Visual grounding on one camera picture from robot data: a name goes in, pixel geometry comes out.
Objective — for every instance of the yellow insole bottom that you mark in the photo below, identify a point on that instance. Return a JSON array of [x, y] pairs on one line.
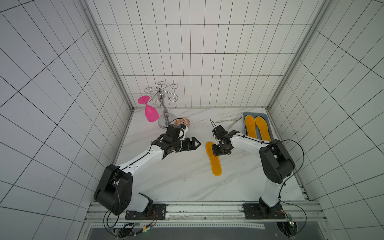
[[250, 125]]

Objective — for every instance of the silver metal glass rack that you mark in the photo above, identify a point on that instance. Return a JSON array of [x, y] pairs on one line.
[[160, 92]]

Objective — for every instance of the pink plastic wine glass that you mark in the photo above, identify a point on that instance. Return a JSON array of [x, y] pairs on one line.
[[151, 113]]

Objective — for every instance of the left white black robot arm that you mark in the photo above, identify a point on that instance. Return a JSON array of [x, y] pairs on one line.
[[115, 189]]

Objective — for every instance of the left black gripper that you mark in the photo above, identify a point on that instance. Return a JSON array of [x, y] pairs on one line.
[[187, 147]]

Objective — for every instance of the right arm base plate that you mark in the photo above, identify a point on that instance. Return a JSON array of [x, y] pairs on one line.
[[263, 212]]

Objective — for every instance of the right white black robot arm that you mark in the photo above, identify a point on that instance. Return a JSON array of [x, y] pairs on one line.
[[276, 162]]

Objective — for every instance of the blue storage box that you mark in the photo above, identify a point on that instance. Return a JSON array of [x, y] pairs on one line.
[[265, 117]]

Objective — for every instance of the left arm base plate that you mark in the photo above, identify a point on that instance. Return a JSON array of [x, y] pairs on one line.
[[153, 211]]

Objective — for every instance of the aluminium mounting rail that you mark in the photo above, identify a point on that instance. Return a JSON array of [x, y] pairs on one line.
[[209, 214]]

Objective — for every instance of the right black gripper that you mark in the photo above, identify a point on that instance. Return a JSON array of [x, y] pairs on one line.
[[218, 148]]

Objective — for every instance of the yellow insole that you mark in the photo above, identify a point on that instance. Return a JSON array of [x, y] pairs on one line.
[[250, 125], [263, 128], [214, 160]]

